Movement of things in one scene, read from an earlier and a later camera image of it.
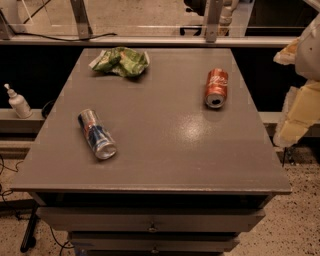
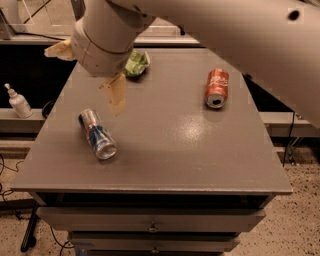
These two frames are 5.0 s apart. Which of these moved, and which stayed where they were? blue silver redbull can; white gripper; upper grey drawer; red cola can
Moved: white gripper
Stayed: blue silver redbull can; red cola can; upper grey drawer
